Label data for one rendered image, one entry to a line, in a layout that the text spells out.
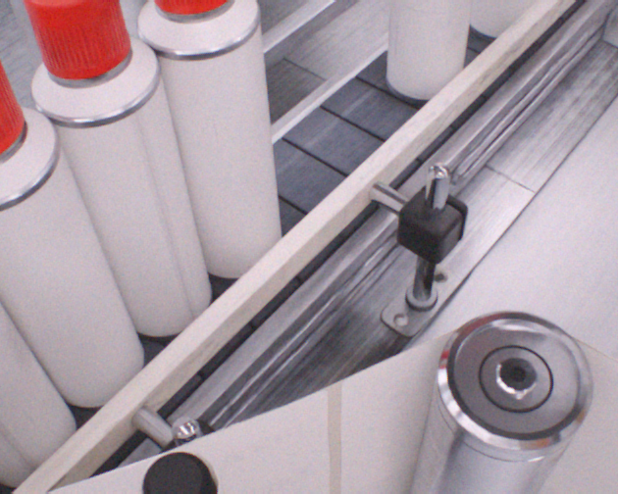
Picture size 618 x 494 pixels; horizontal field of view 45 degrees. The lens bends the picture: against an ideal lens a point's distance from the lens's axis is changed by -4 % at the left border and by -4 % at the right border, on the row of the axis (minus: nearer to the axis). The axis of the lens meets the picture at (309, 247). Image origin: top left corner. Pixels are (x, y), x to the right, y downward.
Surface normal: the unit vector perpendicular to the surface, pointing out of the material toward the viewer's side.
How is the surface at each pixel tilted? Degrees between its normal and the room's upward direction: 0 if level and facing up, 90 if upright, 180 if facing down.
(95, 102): 42
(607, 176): 0
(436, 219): 0
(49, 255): 90
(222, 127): 90
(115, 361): 90
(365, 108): 0
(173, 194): 90
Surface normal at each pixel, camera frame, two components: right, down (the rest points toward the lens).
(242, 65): 0.72, 0.54
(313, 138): -0.04, -0.61
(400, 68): -0.69, 0.59
